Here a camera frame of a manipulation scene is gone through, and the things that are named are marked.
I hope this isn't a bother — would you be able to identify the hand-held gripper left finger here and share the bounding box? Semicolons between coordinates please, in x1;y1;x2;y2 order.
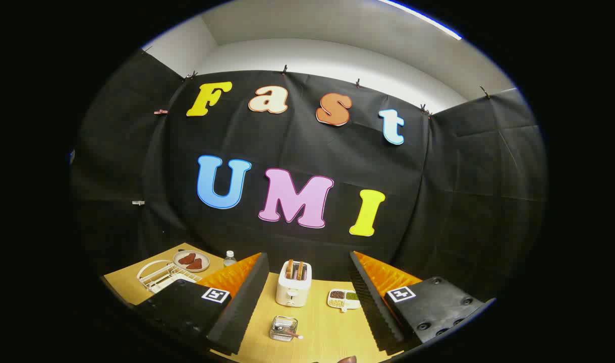
136;252;270;356

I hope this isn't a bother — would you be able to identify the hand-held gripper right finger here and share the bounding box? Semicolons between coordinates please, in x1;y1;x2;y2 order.
349;251;496;352

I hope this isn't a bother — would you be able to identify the metal wire basket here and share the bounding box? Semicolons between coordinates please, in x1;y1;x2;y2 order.
269;316;299;342

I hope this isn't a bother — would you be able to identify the white wire dish rack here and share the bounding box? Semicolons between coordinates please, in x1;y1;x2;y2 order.
137;259;203;294

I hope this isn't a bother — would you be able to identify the small plate with meat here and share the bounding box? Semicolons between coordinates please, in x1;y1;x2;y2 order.
173;250;210;273

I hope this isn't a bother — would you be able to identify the white divided snack tray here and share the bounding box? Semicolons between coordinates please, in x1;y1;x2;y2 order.
327;288;362;313

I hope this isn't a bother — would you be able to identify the white toaster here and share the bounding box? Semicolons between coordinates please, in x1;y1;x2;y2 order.
275;261;313;308

